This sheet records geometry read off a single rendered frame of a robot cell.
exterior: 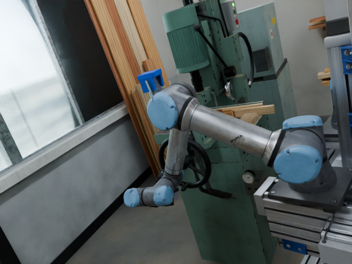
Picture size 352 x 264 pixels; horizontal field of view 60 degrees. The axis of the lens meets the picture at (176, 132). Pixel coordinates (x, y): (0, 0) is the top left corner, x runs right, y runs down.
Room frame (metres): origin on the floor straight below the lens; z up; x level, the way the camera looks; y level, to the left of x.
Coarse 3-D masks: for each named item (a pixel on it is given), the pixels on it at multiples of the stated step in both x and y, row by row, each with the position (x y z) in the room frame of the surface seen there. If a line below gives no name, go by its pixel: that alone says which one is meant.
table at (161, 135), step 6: (264, 114) 1.48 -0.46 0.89; (258, 120) 1.40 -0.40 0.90; (264, 120) 1.46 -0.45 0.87; (162, 132) 1.68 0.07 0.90; (168, 132) 1.65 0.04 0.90; (156, 138) 1.67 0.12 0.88; (162, 138) 1.65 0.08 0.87; (210, 138) 1.43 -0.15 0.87; (204, 144) 1.39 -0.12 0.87; (210, 144) 1.40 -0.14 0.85
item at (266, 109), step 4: (240, 108) 1.54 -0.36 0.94; (244, 108) 1.52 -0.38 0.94; (248, 108) 1.50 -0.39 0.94; (252, 108) 1.49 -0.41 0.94; (256, 108) 1.47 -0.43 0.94; (260, 108) 1.46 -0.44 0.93; (264, 108) 1.45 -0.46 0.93; (268, 108) 1.44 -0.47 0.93; (272, 108) 1.43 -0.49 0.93; (236, 112) 1.54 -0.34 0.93; (240, 112) 1.53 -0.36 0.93; (244, 112) 1.51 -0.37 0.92; (248, 112) 1.50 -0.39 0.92; (252, 112) 1.49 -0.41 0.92; (256, 112) 1.48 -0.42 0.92; (260, 112) 1.46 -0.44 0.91; (264, 112) 1.45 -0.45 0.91; (268, 112) 1.44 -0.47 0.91; (272, 112) 1.43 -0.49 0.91; (236, 116) 1.54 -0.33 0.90; (240, 116) 1.53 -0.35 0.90
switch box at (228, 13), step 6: (222, 6) 1.80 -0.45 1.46; (228, 6) 1.78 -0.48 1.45; (234, 6) 1.83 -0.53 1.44; (228, 12) 1.78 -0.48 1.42; (222, 18) 1.81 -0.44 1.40; (228, 18) 1.79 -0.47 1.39; (234, 18) 1.80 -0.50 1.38; (228, 24) 1.79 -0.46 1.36; (234, 24) 1.78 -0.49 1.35; (228, 30) 1.80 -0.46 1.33
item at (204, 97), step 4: (204, 88) 1.70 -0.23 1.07; (208, 88) 1.67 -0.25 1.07; (196, 92) 1.65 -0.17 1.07; (200, 92) 1.62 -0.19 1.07; (204, 92) 1.62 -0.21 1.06; (208, 92) 1.66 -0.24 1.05; (200, 96) 1.60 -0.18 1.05; (204, 96) 1.61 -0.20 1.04; (208, 96) 1.65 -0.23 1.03; (212, 96) 1.69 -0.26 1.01; (200, 100) 1.60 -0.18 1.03; (204, 100) 1.60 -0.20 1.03; (208, 100) 1.64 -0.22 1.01; (200, 104) 1.61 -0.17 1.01; (204, 104) 1.60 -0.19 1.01
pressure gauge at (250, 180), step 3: (246, 171) 1.33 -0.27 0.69; (249, 171) 1.32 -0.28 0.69; (252, 171) 1.32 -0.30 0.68; (243, 174) 1.33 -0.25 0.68; (246, 174) 1.32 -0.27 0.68; (249, 174) 1.31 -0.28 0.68; (252, 174) 1.31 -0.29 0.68; (255, 174) 1.32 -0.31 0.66; (243, 177) 1.33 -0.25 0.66; (246, 177) 1.32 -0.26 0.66; (249, 177) 1.31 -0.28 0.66; (252, 177) 1.31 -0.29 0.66; (255, 177) 1.32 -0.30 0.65; (243, 180) 1.33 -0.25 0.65; (246, 180) 1.33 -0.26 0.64; (249, 180) 1.32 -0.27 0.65; (252, 180) 1.31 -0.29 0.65; (252, 183) 1.33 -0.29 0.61
